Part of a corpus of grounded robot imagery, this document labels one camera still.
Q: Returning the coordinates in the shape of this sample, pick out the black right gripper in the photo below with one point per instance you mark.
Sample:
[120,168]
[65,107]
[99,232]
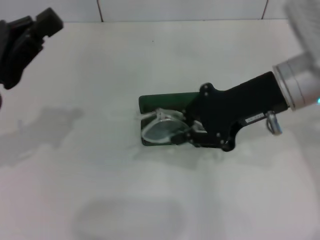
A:
[225,110]

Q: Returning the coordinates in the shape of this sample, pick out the clear plastic glasses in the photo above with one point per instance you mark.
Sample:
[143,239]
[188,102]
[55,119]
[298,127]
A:
[150,132]

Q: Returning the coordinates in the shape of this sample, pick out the dark green glasses case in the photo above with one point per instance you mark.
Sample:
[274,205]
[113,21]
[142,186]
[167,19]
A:
[150,100]

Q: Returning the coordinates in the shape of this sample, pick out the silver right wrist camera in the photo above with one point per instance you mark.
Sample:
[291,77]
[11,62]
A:
[305,25]

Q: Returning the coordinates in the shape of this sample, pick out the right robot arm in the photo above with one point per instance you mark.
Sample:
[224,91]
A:
[297,80]

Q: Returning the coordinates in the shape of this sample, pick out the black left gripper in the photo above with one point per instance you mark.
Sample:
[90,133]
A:
[12,55]

